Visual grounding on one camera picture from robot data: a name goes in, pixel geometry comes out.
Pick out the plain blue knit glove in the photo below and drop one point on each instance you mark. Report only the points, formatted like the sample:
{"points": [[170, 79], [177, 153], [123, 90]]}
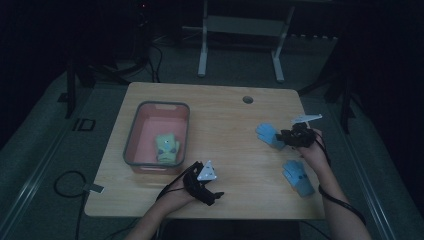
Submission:
{"points": [[266, 133]]}

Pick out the grey table grommet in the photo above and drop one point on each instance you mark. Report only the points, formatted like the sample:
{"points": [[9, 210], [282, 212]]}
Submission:
{"points": [[247, 99]]}

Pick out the white metal desk frame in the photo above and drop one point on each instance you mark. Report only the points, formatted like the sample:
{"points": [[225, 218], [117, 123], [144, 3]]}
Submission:
{"points": [[240, 26]]}

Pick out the dark equipment stand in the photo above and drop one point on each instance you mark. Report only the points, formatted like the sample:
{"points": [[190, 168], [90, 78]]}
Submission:
{"points": [[144, 33]]}

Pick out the grey power strip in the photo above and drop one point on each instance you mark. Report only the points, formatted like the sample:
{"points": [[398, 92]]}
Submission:
{"points": [[313, 37]]}

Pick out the black tripod stand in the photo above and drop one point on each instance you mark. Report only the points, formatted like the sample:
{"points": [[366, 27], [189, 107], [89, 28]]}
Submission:
{"points": [[70, 90], [346, 106]]}

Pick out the person's right hand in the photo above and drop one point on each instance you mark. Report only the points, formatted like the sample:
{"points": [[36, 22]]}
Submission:
{"points": [[315, 155]]}

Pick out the pink plastic bin grey rim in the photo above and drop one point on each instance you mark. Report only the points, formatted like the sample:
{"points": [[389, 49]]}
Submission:
{"points": [[150, 133]]}

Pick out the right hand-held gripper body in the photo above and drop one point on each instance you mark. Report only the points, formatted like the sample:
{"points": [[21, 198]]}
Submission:
{"points": [[300, 136]]}

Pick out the green knit glove with print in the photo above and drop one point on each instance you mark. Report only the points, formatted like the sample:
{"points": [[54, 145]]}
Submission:
{"points": [[166, 148]]}

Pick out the black floor bracket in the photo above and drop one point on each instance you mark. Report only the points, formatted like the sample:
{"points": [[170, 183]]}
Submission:
{"points": [[76, 125]]}

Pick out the blue knit glove with dots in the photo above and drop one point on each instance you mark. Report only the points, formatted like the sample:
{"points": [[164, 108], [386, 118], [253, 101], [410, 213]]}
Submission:
{"points": [[296, 176]]}

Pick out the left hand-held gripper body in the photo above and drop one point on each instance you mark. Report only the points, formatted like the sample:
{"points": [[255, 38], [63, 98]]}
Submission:
{"points": [[196, 185]]}

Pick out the person's left hand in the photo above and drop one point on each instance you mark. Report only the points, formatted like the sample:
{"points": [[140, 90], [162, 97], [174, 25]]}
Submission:
{"points": [[180, 196]]}

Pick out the person's dark clothing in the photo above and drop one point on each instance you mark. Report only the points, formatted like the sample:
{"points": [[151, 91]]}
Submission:
{"points": [[233, 231]]}

